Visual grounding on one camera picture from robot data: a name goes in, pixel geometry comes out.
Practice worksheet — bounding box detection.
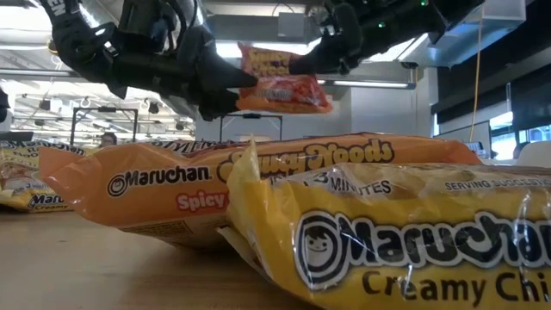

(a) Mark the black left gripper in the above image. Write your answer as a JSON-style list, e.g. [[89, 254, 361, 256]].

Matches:
[[105, 21, 259, 124]]

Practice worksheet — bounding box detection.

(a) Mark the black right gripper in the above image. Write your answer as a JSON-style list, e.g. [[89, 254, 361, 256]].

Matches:
[[287, 0, 436, 77]]

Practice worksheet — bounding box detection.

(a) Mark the red Saucy Noods noodle pack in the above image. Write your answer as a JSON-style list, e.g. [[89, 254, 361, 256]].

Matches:
[[235, 41, 335, 115], [37, 131, 482, 251]]

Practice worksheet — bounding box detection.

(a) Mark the yellow creamy chicken noodle pack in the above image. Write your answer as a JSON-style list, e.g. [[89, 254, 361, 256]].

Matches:
[[217, 139, 551, 310], [0, 138, 102, 215]]

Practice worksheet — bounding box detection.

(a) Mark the long ceiling light bar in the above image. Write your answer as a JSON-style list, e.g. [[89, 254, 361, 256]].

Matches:
[[316, 78, 418, 90]]

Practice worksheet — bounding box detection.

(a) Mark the person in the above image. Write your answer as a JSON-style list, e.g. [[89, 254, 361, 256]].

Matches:
[[100, 131, 119, 149]]

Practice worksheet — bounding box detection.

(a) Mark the black gantry frame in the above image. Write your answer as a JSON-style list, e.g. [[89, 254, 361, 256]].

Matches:
[[69, 107, 139, 146], [219, 113, 284, 143]]

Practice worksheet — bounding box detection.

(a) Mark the yellow extension cord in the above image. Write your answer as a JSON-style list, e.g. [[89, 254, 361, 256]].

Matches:
[[467, 8, 484, 143]]

